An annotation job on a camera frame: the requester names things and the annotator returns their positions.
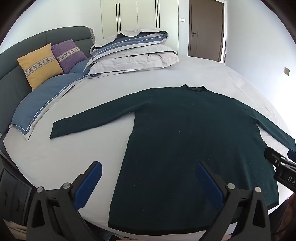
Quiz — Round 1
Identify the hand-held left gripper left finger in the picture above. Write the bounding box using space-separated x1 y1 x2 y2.
26 161 103 241

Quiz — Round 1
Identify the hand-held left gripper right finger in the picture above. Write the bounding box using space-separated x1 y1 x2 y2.
195 161 271 241

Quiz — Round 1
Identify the dark green sweater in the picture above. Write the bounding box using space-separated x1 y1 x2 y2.
50 85 296 235

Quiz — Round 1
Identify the person's right forearm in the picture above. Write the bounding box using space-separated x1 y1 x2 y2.
276 192 296 234

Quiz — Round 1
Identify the bed with grey sheet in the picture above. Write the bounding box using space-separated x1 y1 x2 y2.
0 26 296 241

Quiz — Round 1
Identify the dark nightstand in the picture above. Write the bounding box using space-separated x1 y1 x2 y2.
0 166 33 229

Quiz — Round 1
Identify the blue pillow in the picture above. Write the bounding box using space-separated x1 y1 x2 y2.
9 72 89 141

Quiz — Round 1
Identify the yellow patterned cushion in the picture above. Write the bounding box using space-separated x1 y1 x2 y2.
17 43 64 91

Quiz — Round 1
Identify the purple patterned cushion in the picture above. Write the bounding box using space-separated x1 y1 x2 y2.
50 39 88 74

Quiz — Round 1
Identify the grey pillow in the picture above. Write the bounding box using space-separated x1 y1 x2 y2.
91 44 179 64

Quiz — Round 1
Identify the brown door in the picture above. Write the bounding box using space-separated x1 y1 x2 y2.
188 0 226 62

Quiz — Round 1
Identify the white wardrobe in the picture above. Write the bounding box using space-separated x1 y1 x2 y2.
100 0 179 56

